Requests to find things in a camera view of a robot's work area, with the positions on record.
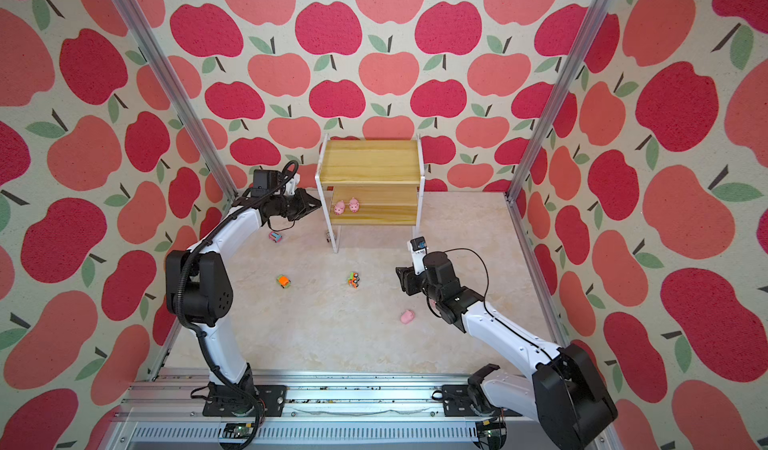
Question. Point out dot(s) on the aluminium frame post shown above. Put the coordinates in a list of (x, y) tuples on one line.
[(133, 17), (573, 64)]

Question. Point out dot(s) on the front aluminium rail frame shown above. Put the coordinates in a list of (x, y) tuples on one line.
[(325, 410)]

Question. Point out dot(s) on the left aluminium frame post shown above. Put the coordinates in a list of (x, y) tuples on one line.
[(133, 17)]

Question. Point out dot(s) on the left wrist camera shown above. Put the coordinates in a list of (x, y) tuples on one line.
[(291, 186)]

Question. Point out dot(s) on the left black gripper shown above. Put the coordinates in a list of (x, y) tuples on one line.
[(309, 199)]

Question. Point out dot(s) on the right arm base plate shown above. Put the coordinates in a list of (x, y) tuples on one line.
[(467, 401)]

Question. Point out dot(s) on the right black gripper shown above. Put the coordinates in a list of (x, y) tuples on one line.
[(405, 278)]

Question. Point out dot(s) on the pink blue toy car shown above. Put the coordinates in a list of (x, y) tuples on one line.
[(275, 236)]

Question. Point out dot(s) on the right aluminium frame post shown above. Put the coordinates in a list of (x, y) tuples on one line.
[(573, 64)]

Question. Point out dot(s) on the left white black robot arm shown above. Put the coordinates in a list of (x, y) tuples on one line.
[(198, 289)]

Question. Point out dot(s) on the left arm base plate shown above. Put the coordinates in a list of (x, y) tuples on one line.
[(224, 402)]

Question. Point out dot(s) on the multicolour toy car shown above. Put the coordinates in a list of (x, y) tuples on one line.
[(353, 280)]

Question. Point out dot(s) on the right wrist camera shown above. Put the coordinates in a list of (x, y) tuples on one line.
[(419, 250)]

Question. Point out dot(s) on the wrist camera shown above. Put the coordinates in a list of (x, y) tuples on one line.
[(291, 186), (419, 250)]

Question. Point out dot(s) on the orange green toy car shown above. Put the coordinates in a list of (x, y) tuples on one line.
[(284, 281)]

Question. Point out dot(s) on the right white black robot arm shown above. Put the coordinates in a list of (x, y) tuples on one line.
[(558, 387)]

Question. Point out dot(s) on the wooden two-tier white-frame shelf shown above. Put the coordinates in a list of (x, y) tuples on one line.
[(388, 178)]

